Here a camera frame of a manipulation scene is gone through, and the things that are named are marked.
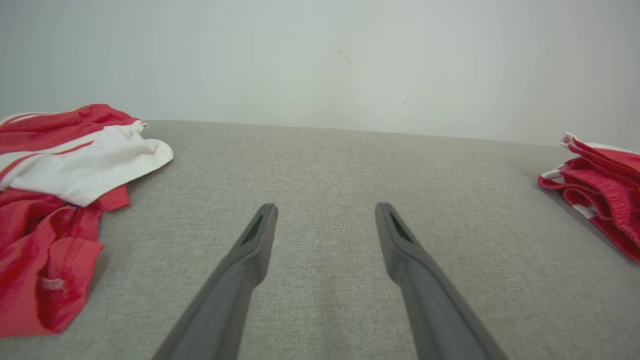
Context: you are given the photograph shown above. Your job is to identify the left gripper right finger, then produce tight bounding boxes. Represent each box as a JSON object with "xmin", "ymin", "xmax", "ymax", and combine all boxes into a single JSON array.
[{"xmin": 374, "ymin": 201, "xmax": 509, "ymax": 360}]

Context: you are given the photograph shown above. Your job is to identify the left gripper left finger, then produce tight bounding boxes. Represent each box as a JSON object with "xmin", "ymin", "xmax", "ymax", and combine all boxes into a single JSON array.
[{"xmin": 152, "ymin": 202, "xmax": 279, "ymax": 360}]

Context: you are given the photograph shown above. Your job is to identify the red basketball jersey white sleeves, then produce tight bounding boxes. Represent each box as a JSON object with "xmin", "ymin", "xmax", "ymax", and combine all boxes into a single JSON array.
[{"xmin": 0, "ymin": 103, "xmax": 175, "ymax": 339}]

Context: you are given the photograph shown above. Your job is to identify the red shorts with white stripe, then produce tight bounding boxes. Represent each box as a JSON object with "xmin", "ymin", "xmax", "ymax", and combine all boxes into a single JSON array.
[{"xmin": 537, "ymin": 132, "xmax": 640, "ymax": 264}]

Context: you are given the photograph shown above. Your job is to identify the grey fabric sofa cushion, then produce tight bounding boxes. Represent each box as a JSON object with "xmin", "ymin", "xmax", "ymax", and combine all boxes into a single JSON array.
[{"xmin": 0, "ymin": 119, "xmax": 640, "ymax": 360}]

